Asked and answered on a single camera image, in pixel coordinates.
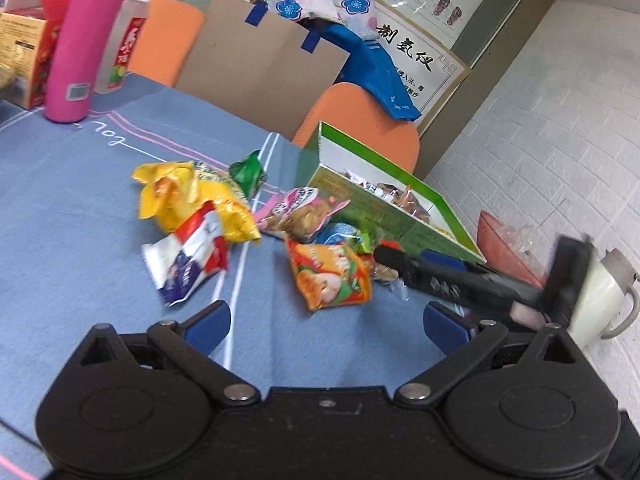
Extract red white blue snack packet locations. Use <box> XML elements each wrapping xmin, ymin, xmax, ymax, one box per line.
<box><xmin>141</xmin><ymin>202</ymin><xmax>229</xmax><ymax>308</ymax></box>

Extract orange apple chips packet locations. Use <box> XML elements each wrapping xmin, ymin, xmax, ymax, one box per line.
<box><xmin>284</xmin><ymin>237</ymin><xmax>372</xmax><ymax>312</ymax></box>

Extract yellow chips bag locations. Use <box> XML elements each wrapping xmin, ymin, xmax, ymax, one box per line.
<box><xmin>131</xmin><ymin>162</ymin><xmax>260</xmax><ymax>243</ymax></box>

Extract pink peanut snack packet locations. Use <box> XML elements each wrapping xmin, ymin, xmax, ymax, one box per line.
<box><xmin>254</xmin><ymin>186</ymin><xmax>350</xmax><ymax>243</ymax></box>

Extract red plastic bowl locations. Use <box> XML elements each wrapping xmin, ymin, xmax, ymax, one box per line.
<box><xmin>476</xmin><ymin>210</ymin><xmax>547</xmax><ymax>288</ymax></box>

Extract white thermos jug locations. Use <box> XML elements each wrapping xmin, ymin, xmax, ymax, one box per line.
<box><xmin>567</xmin><ymin>248</ymin><xmax>639</xmax><ymax>350</ymax></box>

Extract green white cardboard box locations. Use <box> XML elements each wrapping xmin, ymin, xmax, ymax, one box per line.
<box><xmin>295</xmin><ymin>122</ymin><xmax>486</xmax><ymax>263</ymax></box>

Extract clear plastic wrap in bowl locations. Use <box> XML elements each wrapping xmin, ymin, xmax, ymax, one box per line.
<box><xmin>498</xmin><ymin>224</ymin><xmax>546</xmax><ymax>275</ymax></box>

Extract dark clear snack packet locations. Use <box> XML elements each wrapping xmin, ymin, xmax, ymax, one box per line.
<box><xmin>342</xmin><ymin>171</ymin><xmax>431</xmax><ymax>223</ymax></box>

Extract blue green small packet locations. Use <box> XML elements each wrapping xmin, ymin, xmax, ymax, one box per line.
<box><xmin>314</xmin><ymin>222</ymin><xmax>373</xmax><ymax>255</ymax></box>

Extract blue tablecloth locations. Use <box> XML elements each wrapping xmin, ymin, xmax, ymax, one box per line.
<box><xmin>1</xmin><ymin>76</ymin><xmax>442</xmax><ymax>479</ymax></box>

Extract small green candy packet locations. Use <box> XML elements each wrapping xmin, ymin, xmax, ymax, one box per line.
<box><xmin>229</xmin><ymin>151</ymin><xmax>267</xmax><ymax>200</ymax></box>

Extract right orange chair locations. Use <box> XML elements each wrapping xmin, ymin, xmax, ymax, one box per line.
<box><xmin>292</xmin><ymin>82</ymin><xmax>420</xmax><ymax>174</ymax></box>

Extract orange chair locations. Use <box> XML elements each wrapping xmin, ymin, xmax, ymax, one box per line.
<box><xmin>129</xmin><ymin>0</ymin><xmax>205</xmax><ymax>87</ymax></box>
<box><xmin>292</xmin><ymin>82</ymin><xmax>420</xmax><ymax>174</ymax></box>

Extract blue fabric bag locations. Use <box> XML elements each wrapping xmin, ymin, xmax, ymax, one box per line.
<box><xmin>299</xmin><ymin>18</ymin><xmax>421</xmax><ymax>122</ymax></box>

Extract left orange chair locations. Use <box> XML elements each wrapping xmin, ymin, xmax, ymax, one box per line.
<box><xmin>129</xmin><ymin>0</ymin><xmax>205</xmax><ymax>87</ymax></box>

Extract red orange snack carton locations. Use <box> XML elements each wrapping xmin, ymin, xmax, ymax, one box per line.
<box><xmin>1</xmin><ymin>0</ymin><xmax>70</xmax><ymax>110</ymax></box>

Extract pink thermos bottle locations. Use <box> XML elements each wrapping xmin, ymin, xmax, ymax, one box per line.
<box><xmin>43</xmin><ymin>0</ymin><xmax>125</xmax><ymax>124</ymax></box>

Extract brown paper bag blue handles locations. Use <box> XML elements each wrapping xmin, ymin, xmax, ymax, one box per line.
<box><xmin>175</xmin><ymin>0</ymin><xmax>348</xmax><ymax>140</ymax></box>

